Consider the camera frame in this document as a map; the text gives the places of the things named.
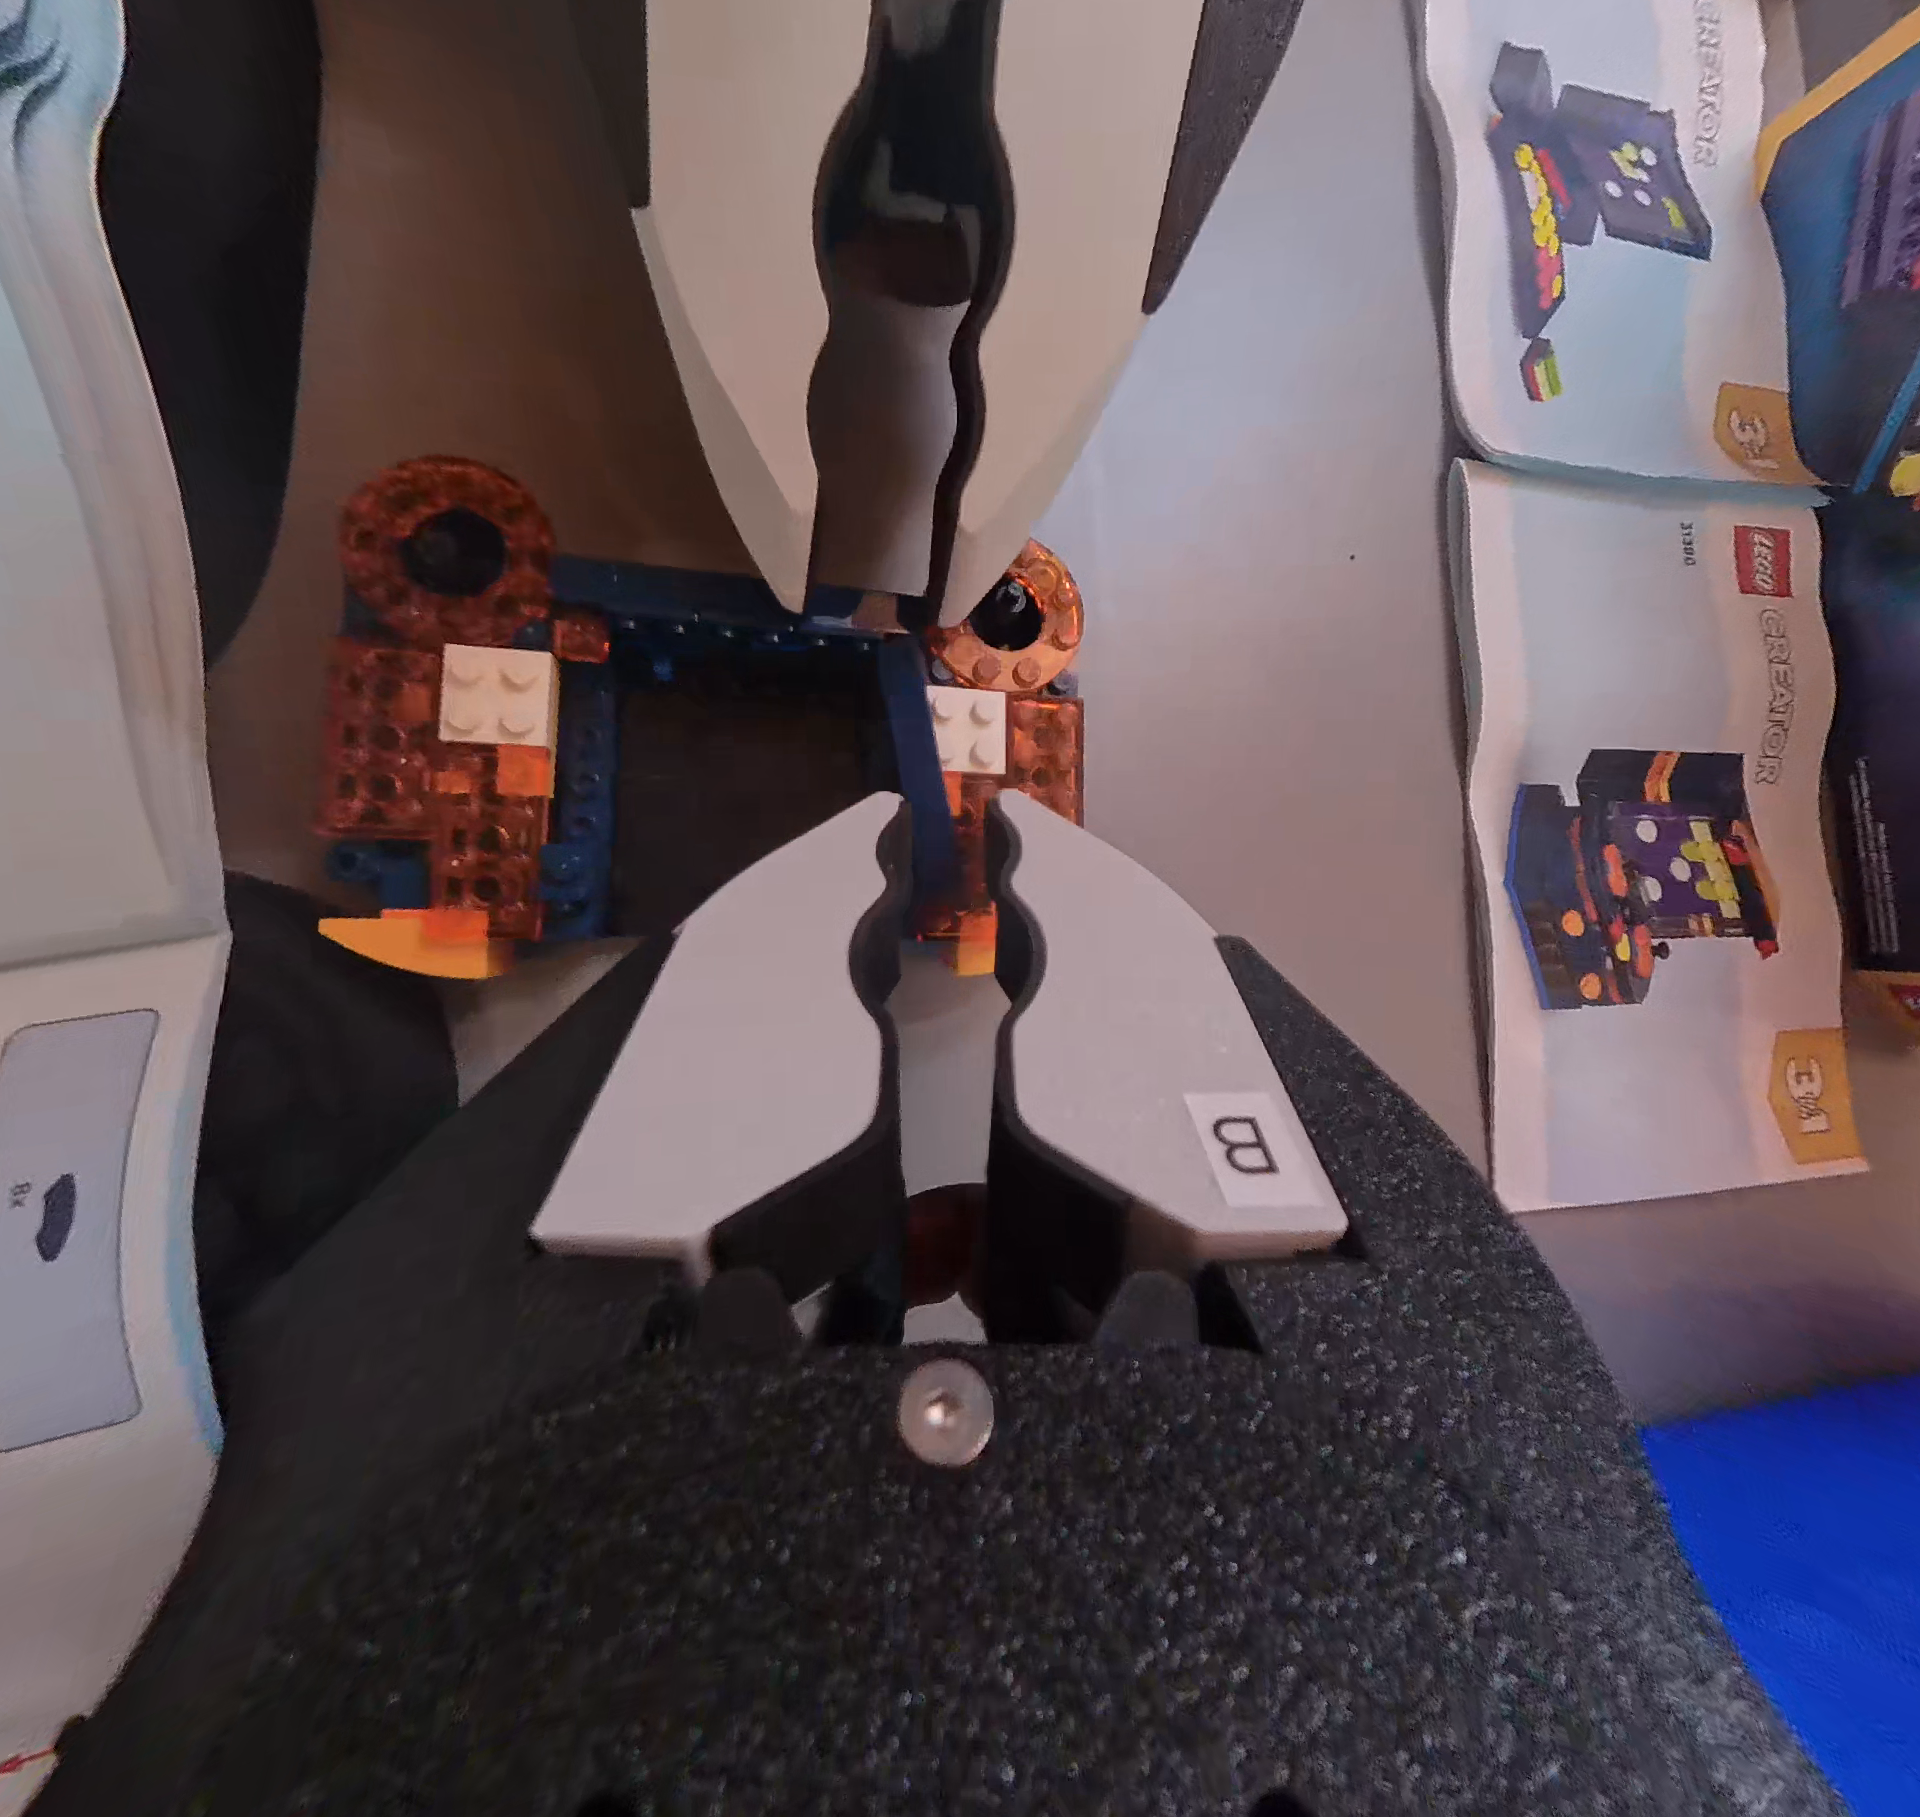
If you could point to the toy brick set box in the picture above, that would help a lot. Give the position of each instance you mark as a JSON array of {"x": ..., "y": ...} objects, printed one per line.
[{"x": 1869, "y": 349}]

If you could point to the large blue plastic bin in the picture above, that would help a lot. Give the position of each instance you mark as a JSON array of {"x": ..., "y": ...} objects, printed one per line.
[{"x": 1802, "y": 1578}]

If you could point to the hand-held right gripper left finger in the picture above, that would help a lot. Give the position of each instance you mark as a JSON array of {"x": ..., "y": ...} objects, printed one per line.
[{"x": 735, "y": 1036}]

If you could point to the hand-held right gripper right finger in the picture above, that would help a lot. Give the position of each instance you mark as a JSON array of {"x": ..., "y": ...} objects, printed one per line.
[{"x": 1140, "y": 1051}]

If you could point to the instruction booklet arcade cabinet cover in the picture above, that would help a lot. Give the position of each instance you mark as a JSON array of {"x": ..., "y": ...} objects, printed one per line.
[{"x": 1636, "y": 677}]

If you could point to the open instruction booklet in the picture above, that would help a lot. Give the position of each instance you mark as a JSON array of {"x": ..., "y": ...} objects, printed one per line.
[{"x": 77, "y": 496}]

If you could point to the orange and blue brick model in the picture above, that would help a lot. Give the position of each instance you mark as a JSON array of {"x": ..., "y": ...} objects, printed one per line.
[{"x": 452, "y": 767}]

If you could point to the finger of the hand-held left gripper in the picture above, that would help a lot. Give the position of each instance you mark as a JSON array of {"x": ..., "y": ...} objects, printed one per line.
[
  {"x": 1082, "y": 226},
  {"x": 735, "y": 197}
]

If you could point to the instruction booklet purple figure cover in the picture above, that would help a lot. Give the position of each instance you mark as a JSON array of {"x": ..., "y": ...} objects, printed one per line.
[{"x": 1590, "y": 331}]

